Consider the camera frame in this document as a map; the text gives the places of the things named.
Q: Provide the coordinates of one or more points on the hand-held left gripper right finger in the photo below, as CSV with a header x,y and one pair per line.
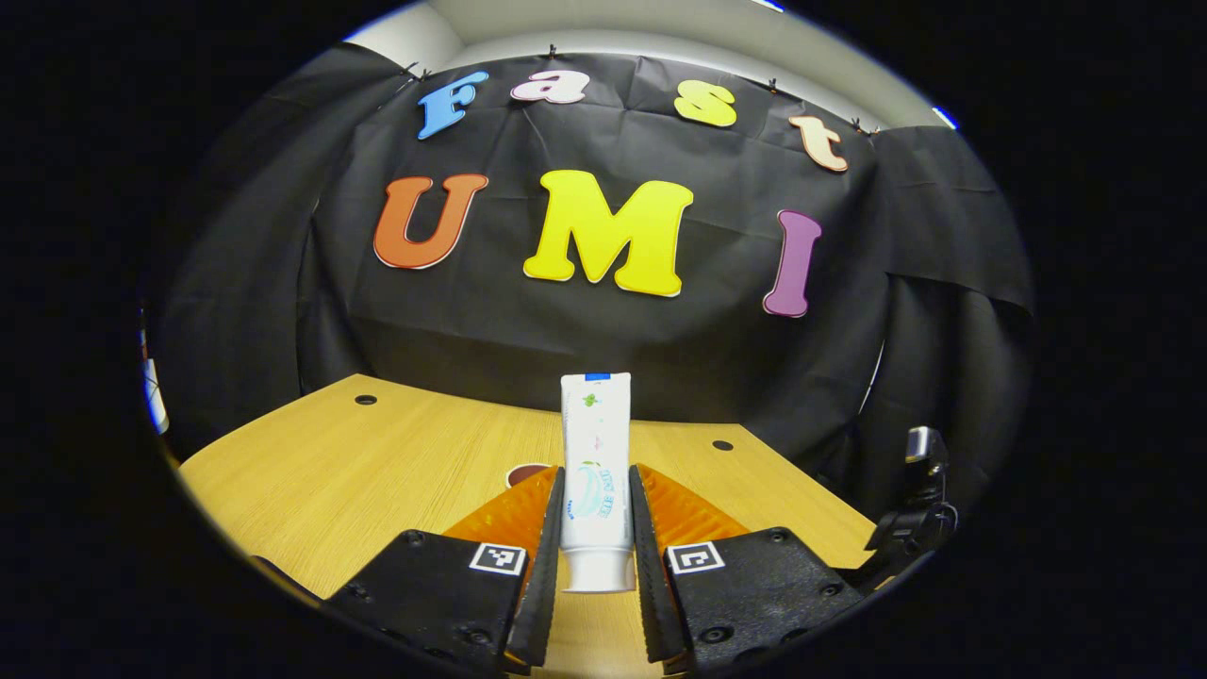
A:
x,y
651,604

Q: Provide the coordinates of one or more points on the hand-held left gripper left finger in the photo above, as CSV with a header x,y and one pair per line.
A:
x,y
545,604

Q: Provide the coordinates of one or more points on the beige cup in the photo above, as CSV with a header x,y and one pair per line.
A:
x,y
526,473

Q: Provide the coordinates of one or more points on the white toothpaste tube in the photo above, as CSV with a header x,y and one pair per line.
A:
x,y
596,443

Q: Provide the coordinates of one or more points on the wooden desktop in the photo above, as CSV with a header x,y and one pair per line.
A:
x,y
358,490

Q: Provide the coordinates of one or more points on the black backdrop cloth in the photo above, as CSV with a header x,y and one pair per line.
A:
x,y
490,339

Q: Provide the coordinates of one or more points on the white object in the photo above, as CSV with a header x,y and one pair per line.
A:
x,y
156,405

